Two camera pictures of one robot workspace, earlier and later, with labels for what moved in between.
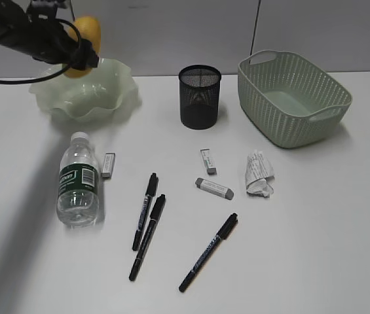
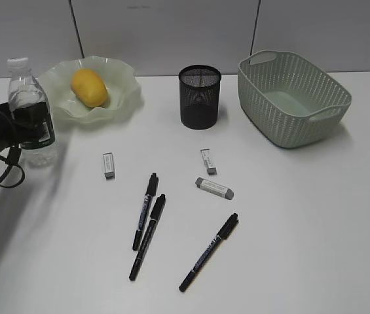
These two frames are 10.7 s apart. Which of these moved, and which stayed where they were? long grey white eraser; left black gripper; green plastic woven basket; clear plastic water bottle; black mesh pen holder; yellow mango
Moved: yellow mango; clear plastic water bottle; left black gripper
Stayed: green plastic woven basket; long grey white eraser; black mesh pen holder
